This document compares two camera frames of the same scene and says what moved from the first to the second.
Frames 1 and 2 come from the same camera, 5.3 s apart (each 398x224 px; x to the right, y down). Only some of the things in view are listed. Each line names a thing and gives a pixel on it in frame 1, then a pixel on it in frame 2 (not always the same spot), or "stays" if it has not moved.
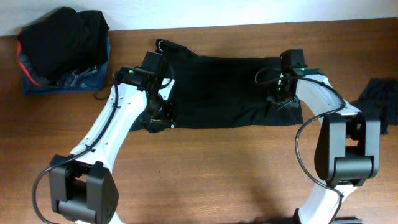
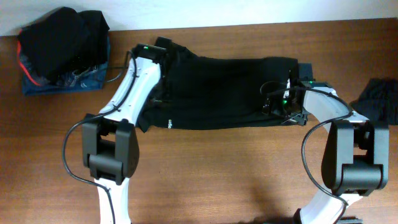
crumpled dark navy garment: x=379 y=102 stays
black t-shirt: x=211 y=91 stays
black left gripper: x=170 y=116 -> x=160 y=98
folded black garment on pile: x=63 y=40 stays
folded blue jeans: x=89 y=79 stays
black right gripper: x=273 y=99 -> x=301 y=119
